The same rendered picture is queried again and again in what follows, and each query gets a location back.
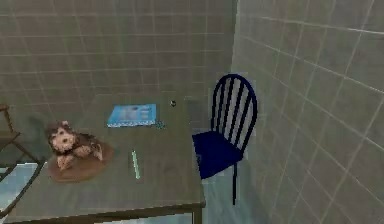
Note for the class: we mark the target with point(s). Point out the blue book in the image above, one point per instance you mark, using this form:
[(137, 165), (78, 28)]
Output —
[(132, 115)]

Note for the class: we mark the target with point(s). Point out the brown dog figure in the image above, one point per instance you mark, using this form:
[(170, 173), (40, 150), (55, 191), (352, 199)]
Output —
[(68, 143)]

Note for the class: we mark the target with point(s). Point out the small teal key cluster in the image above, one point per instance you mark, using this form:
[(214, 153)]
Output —
[(160, 125)]

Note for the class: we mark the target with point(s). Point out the green pencil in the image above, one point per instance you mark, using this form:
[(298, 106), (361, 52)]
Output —
[(135, 164)]

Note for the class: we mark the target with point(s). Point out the blue spindle-back chair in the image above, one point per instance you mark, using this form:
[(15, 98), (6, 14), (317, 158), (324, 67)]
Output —
[(216, 151)]

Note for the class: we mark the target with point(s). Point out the small dark round object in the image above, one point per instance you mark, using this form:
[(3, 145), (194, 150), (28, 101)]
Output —
[(173, 103)]

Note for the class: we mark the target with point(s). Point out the brown round mat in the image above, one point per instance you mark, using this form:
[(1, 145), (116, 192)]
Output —
[(87, 168)]

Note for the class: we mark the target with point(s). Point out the grey-green table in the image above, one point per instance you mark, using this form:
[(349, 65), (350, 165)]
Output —
[(160, 173)]

